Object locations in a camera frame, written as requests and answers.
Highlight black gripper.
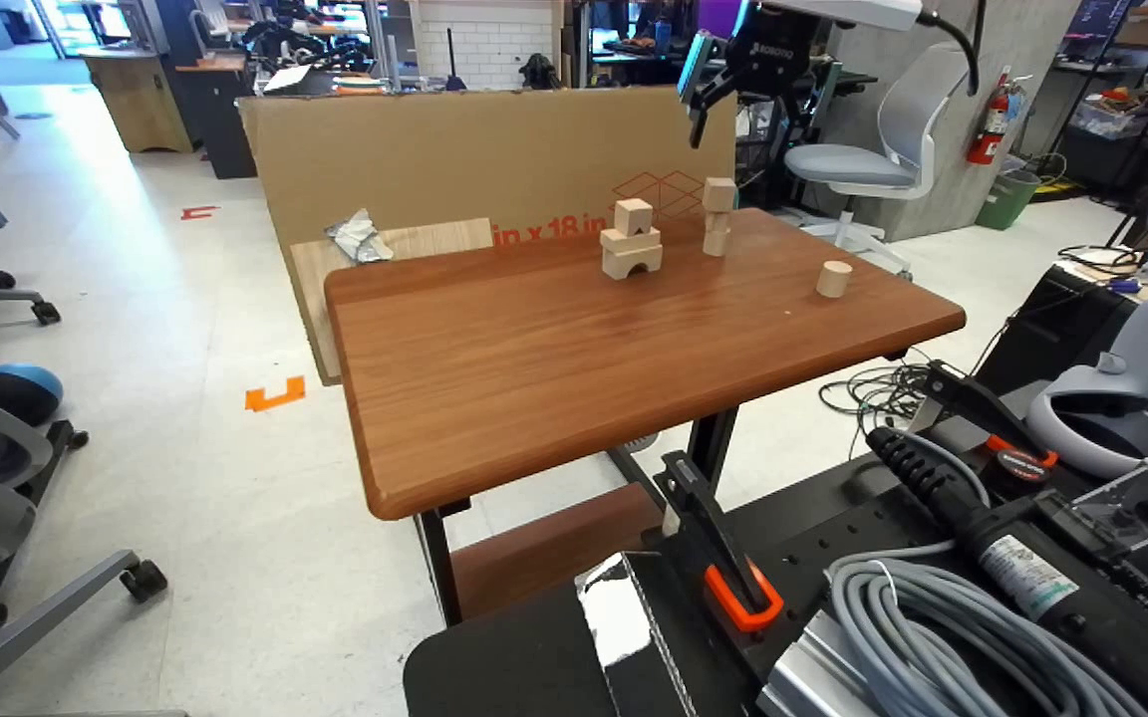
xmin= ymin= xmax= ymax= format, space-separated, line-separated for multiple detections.
xmin=687 ymin=28 xmax=809 ymax=152

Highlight small wooden cube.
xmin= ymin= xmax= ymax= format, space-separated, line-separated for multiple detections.
xmin=610 ymin=195 xmax=659 ymax=239
xmin=697 ymin=175 xmax=740 ymax=214

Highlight wooden arch block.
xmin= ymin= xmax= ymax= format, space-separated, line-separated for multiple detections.
xmin=595 ymin=224 xmax=670 ymax=288

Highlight white office chair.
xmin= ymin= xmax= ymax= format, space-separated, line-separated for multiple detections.
xmin=780 ymin=41 xmax=972 ymax=256

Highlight short wooden cylinder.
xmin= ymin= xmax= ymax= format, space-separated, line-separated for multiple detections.
xmin=814 ymin=256 xmax=857 ymax=303

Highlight large cardboard box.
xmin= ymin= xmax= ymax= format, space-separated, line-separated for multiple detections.
xmin=236 ymin=85 xmax=740 ymax=249

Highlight red fire extinguisher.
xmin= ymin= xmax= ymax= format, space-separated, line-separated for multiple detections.
xmin=963 ymin=69 xmax=1019 ymax=170

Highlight green bin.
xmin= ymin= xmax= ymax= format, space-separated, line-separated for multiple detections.
xmin=972 ymin=166 xmax=1044 ymax=236

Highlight crumpled white plastic bag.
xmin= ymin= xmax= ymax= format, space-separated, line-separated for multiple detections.
xmin=324 ymin=203 xmax=398 ymax=265

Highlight black equipment case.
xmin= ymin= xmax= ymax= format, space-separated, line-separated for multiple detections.
xmin=967 ymin=259 xmax=1139 ymax=405

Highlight orange black pliers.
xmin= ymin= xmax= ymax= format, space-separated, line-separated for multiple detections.
xmin=911 ymin=364 xmax=1064 ymax=487

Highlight orange black bar clamp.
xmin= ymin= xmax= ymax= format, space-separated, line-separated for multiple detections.
xmin=655 ymin=451 xmax=794 ymax=641

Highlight brown wooden shelf board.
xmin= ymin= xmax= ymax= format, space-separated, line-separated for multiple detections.
xmin=446 ymin=480 xmax=670 ymax=627

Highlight white VR controller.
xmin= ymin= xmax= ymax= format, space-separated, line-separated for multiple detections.
xmin=1019 ymin=289 xmax=1148 ymax=480

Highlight black cabinet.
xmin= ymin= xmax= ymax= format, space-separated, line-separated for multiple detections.
xmin=171 ymin=53 xmax=264 ymax=183

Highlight wooden cabinet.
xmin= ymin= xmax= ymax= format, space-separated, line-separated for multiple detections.
xmin=74 ymin=48 xmax=196 ymax=160

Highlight clear plastic box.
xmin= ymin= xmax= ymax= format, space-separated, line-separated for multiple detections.
xmin=1067 ymin=453 xmax=1148 ymax=559

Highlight blue round cushion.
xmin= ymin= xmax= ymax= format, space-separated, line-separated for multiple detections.
xmin=0 ymin=364 xmax=70 ymax=430

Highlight white tangled cable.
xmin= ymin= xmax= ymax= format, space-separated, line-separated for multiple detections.
xmin=814 ymin=358 xmax=939 ymax=430

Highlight black ribbed handle tool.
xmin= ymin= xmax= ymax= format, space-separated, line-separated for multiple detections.
xmin=861 ymin=421 xmax=1073 ymax=623

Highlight grey coiled cable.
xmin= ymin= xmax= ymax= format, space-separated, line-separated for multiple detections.
xmin=822 ymin=544 xmax=1148 ymax=717

